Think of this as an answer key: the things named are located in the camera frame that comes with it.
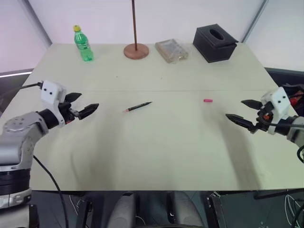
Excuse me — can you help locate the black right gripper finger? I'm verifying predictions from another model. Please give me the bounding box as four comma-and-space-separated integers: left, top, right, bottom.
240, 99, 264, 111
225, 114, 257, 132

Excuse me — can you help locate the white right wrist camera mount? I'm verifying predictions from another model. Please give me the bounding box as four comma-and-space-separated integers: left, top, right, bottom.
260, 86, 291, 135

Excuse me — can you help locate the wooden stand with round base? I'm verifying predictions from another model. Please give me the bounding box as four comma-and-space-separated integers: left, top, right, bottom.
123, 0, 150, 60

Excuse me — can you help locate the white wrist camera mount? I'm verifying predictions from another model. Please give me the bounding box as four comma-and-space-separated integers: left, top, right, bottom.
39, 80, 67, 128
260, 86, 291, 135

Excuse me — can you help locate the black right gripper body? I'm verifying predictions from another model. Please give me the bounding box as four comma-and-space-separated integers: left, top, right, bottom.
247, 101, 276, 135

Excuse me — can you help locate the dark bin with clutter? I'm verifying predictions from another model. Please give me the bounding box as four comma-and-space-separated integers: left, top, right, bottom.
264, 67, 304, 116

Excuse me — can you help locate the clear plastic box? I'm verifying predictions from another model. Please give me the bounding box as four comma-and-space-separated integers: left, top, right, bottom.
155, 38, 189, 65

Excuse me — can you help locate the dark pencil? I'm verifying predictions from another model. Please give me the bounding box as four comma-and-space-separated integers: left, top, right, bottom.
123, 101, 152, 113

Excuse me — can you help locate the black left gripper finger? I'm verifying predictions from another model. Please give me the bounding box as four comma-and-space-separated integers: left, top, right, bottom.
65, 92, 83, 104
77, 103, 100, 120

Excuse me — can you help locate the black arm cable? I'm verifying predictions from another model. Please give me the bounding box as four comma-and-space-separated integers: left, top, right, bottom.
20, 82, 70, 228
266, 121, 304, 164

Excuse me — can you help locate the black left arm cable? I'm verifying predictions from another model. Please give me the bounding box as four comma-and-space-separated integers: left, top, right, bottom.
20, 82, 70, 228

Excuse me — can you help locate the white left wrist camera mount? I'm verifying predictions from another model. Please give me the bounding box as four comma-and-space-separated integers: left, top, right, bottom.
39, 80, 67, 128

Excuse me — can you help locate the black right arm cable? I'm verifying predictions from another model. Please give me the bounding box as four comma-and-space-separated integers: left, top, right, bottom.
266, 121, 304, 164

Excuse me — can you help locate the black tissue box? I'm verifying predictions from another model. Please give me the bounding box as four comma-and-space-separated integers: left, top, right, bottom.
192, 23, 239, 64

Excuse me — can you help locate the green plastic bottle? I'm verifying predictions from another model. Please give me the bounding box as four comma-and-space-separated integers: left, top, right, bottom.
73, 24, 94, 62

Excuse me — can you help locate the black box under table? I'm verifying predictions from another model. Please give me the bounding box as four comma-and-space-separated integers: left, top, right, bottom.
206, 190, 304, 228

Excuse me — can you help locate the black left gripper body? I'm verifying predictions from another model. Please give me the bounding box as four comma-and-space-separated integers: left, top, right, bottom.
58, 101, 80, 125

